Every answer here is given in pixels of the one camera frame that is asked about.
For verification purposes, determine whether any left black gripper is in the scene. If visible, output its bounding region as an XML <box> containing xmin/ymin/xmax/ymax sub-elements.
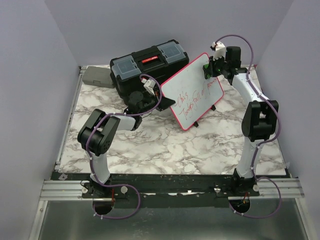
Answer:
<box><xmin>139</xmin><ymin>90</ymin><xmax>176</xmax><ymax>116</ymax></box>

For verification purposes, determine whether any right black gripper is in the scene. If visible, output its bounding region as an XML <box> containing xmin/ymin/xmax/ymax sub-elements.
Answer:
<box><xmin>204</xmin><ymin>55</ymin><xmax>228</xmax><ymax>79</ymax></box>

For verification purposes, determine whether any green black whiteboard eraser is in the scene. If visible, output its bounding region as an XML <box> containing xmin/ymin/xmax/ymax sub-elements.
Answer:
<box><xmin>202</xmin><ymin>63</ymin><xmax>211</xmax><ymax>78</ymax></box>

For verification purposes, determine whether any pink framed whiteboard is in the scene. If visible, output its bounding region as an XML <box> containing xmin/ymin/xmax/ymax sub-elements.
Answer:
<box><xmin>161</xmin><ymin>52</ymin><xmax>224</xmax><ymax>131</ymax></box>

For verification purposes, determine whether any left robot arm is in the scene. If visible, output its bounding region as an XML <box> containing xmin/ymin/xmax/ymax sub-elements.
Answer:
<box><xmin>77</xmin><ymin>91</ymin><xmax>176</xmax><ymax>198</ymax></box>

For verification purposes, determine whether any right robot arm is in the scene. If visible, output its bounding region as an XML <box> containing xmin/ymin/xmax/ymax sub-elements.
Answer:
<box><xmin>202</xmin><ymin>41</ymin><xmax>279</xmax><ymax>196</ymax></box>

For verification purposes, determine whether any black plastic toolbox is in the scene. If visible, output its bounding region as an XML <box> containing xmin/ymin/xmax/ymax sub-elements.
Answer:
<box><xmin>109</xmin><ymin>39</ymin><xmax>190</xmax><ymax>104</ymax></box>

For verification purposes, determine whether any grey plastic case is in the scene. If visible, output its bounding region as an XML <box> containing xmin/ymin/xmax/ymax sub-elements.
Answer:
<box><xmin>82</xmin><ymin>66</ymin><xmax>115</xmax><ymax>89</ymax></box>

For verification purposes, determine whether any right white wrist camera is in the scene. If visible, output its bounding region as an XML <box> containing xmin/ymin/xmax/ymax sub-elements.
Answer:
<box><xmin>210</xmin><ymin>41</ymin><xmax>226</xmax><ymax>61</ymax></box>

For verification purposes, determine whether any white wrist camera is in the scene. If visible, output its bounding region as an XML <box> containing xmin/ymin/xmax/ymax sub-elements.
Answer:
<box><xmin>210</xmin><ymin>41</ymin><xmax>226</xmax><ymax>61</ymax></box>
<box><xmin>141</xmin><ymin>76</ymin><xmax>156</xmax><ymax>96</ymax></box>

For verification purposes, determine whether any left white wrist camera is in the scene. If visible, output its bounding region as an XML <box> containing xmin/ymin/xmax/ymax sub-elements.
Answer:
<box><xmin>141</xmin><ymin>76</ymin><xmax>156</xmax><ymax>96</ymax></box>

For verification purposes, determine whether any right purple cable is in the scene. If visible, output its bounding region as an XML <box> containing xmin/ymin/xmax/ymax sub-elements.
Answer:
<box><xmin>211</xmin><ymin>34</ymin><xmax>283</xmax><ymax>219</ymax></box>

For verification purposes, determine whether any purple cable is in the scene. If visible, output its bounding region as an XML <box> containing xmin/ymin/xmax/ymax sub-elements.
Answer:
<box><xmin>84</xmin><ymin>73</ymin><xmax>164</xmax><ymax>221</ymax></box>
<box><xmin>211</xmin><ymin>34</ymin><xmax>283</xmax><ymax>219</ymax></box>

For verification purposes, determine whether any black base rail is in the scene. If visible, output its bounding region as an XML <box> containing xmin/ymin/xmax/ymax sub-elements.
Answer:
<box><xmin>51</xmin><ymin>172</ymin><xmax>272</xmax><ymax>210</ymax></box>

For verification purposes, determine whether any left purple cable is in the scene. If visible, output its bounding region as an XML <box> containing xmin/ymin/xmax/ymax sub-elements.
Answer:
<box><xmin>84</xmin><ymin>73</ymin><xmax>164</xmax><ymax>221</ymax></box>

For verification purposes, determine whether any aluminium frame rail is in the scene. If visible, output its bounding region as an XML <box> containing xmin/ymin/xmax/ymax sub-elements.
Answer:
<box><xmin>29</xmin><ymin>66</ymin><xmax>87</xmax><ymax>240</ymax></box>

